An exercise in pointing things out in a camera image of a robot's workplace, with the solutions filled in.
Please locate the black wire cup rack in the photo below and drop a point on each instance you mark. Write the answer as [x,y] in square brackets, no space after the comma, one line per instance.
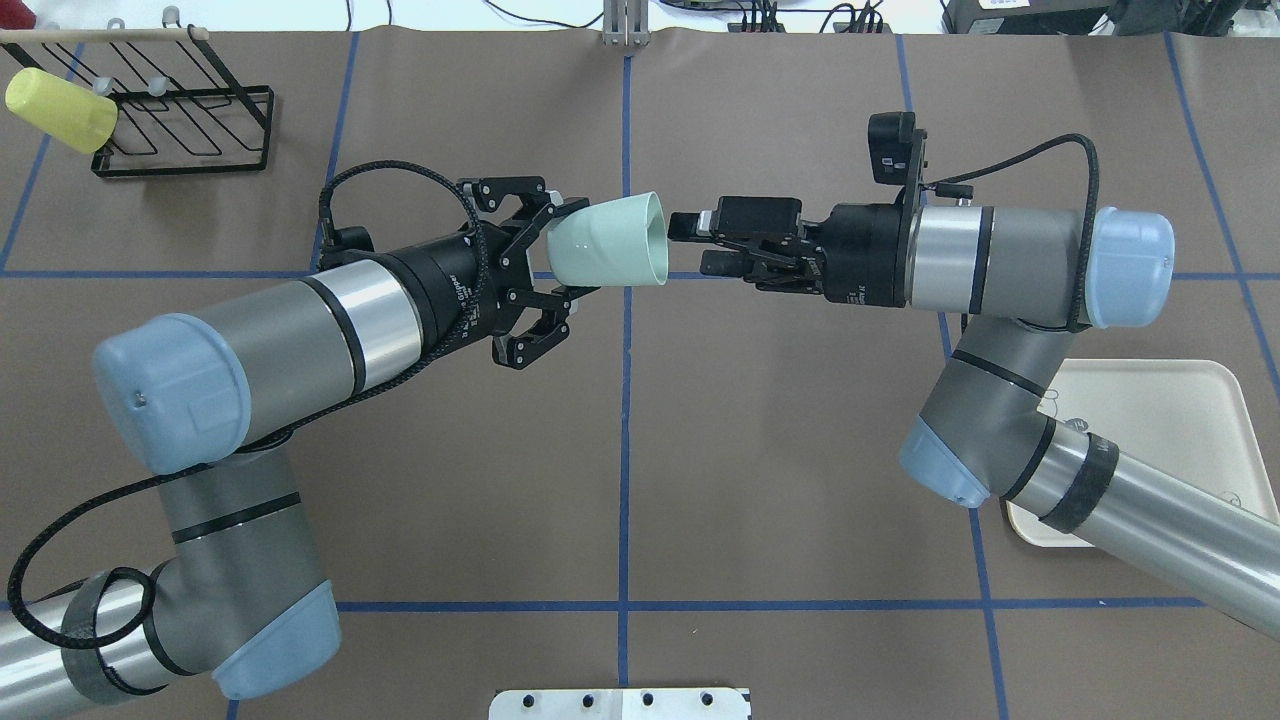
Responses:
[179,110]

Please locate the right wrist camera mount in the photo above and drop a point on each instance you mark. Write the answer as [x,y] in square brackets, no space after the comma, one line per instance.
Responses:
[896,149]

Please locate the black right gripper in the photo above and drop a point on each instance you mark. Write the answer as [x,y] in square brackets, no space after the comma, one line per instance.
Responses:
[865,252]

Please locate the aluminium frame post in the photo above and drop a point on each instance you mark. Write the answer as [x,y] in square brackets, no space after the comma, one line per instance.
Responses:
[625,23]

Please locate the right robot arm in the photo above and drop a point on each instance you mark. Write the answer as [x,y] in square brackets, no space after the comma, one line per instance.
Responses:
[1012,417]

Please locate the yellow cup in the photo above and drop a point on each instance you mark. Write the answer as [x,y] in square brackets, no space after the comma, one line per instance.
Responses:
[69,113]

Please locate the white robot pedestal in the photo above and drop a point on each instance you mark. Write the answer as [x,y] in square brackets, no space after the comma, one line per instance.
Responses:
[623,703]

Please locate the black box device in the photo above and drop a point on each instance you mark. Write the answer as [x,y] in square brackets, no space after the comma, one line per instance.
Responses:
[1069,18]

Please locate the beige plastic tray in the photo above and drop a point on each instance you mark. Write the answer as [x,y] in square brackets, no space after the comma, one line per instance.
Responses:
[1184,416]

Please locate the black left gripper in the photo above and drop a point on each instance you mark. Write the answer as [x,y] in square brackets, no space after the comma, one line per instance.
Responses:
[443,289]

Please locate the mint green cup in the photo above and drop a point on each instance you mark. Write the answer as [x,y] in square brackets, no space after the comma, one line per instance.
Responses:
[620,243]

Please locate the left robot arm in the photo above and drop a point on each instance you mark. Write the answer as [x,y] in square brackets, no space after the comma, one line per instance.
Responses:
[207,401]

